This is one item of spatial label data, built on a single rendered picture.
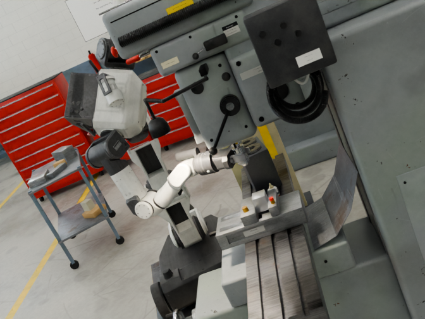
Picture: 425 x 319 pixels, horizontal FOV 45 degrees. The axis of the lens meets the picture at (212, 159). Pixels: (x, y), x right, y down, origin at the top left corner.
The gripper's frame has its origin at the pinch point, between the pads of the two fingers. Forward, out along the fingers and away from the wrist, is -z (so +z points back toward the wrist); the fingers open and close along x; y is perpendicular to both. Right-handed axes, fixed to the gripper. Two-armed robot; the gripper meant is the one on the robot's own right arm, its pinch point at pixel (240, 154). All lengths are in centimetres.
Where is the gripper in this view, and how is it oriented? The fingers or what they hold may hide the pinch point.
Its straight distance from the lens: 192.4
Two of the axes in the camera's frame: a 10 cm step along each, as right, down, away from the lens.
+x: 3.1, -4.6, 8.3
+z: -8.7, 2.2, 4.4
